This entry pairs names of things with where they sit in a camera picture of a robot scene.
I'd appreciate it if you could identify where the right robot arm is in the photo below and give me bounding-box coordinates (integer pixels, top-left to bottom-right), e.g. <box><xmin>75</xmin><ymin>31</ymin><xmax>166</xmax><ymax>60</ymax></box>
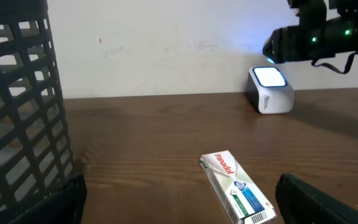
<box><xmin>262</xmin><ymin>0</ymin><xmax>358</xmax><ymax>64</ymax></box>

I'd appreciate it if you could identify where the grey plastic basket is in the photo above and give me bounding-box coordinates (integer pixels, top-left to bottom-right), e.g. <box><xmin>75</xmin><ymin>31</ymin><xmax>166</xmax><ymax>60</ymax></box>
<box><xmin>0</xmin><ymin>0</ymin><xmax>73</xmax><ymax>212</ymax></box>

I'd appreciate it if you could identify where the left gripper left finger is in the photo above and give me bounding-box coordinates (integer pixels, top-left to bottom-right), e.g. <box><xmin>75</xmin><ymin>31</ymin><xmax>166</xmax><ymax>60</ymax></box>
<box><xmin>9</xmin><ymin>174</ymin><xmax>87</xmax><ymax>224</ymax></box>

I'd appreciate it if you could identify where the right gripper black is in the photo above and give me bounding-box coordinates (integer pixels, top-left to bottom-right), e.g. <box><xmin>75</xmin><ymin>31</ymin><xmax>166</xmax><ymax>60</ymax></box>
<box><xmin>262</xmin><ymin>0</ymin><xmax>327</xmax><ymax>64</ymax></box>

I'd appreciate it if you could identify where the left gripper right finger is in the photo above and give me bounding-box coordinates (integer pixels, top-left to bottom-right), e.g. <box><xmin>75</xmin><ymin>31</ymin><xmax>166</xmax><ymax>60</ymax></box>
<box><xmin>275</xmin><ymin>173</ymin><xmax>358</xmax><ymax>224</ymax></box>

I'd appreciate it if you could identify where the right black cable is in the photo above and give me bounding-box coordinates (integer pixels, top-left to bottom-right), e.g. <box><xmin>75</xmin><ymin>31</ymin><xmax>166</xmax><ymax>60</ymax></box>
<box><xmin>310</xmin><ymin>52</ymin><xmax>357</xmax><ymax>75</ymax></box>

